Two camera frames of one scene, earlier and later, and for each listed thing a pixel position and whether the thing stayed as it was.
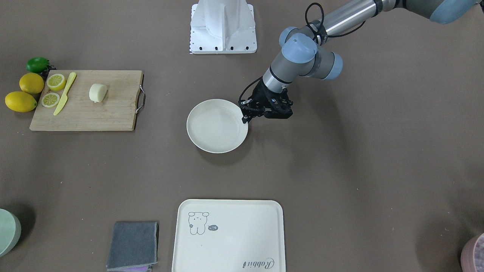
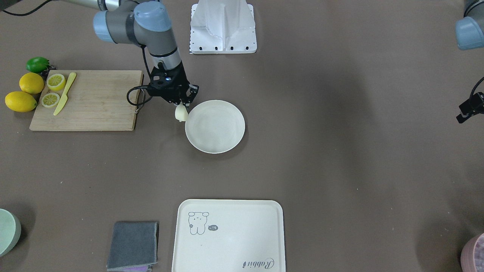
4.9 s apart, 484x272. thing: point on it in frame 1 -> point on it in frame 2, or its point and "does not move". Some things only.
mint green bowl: [10, 230] does not move
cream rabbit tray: [229, 235] does not move
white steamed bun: [97, 92] -> [181, 113]
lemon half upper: [56, 82] does not move
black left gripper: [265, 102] -> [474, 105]
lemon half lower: [50, 100] does not move
